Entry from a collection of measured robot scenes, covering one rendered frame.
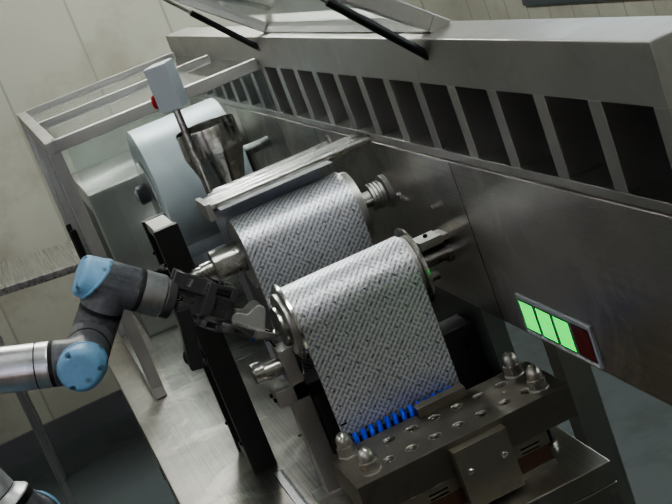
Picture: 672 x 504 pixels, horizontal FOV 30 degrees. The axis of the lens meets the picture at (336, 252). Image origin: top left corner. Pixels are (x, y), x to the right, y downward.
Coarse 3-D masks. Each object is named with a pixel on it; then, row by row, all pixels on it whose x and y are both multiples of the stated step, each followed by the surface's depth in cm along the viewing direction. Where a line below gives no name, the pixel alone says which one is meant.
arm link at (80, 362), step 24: (72, 336) 204; (96, 336) 204; (0, 360) 198; (24, 360) 198; (48, 360) 199; (72, 360) 197; (96, 360) 197; (0, 384) 199; (24, 384) 199; (48, 384) 200; (72, 384) 198; (96, 384) 198
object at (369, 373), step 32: (384, 320) 220; (416, 320) 222; (320, 352) 218; (352, 352) 219; (384, 352) 221; (416, 352) 223; (448, 352) 225; (352, 384) 220; (384, 384) 222; (416, 384) 224; (448, 384) 226; (352, 416) 222; (384, 416) 223
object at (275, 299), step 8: (408, 248) 222; (416, 256) 222; (416, 264) 221; (424, 280) 222; (272, 296) 220; (272, 304) 224; (280, 304) 217; (288, 312) 216; (288, 320) 216; (296, 328) 216; (296, 336) 217; (296, 344) 218; (296, 352) 221
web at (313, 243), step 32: (288, 192) 245; (320, 192) 241; (352, 192) 241; (256, 224) 238; (288, 224) 238; (320, 224) 239; (352, 224) 241; (256, 256) 236; (288, 256) 238; (320, 256) 240; (352, 256) 223; (384, 256) 221; (256, 288) 252; (288, 288) 219; (320, 288) 218; (352, 288) 218; (384, 288) 219; (416, 288) 221; (320, 320) 217; (352, 320) 218
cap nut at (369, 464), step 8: (360, 448) 205; (368, 448) 205; (360, 456) 205; (368, 456) 204; (376, 456) 206; (360, 464) 205; (368, 464) 204; (376, 464) 205; (368, 472) 205; (376, 472) 205
